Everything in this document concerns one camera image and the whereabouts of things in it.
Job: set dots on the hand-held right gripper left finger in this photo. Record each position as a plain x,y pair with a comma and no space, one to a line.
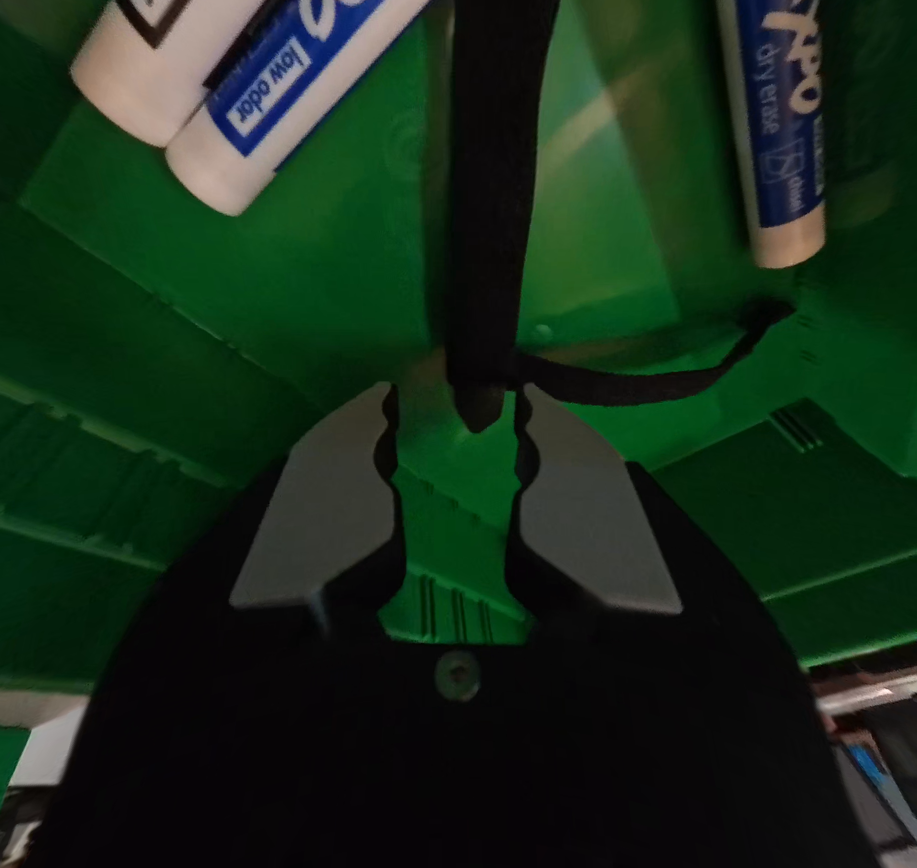
308,524

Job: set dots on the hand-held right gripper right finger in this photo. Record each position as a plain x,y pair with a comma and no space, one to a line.
602,531

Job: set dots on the green plastic box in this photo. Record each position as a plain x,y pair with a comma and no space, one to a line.
215,309

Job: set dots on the blue dry erase marker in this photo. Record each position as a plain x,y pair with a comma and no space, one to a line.
777,130
236,158

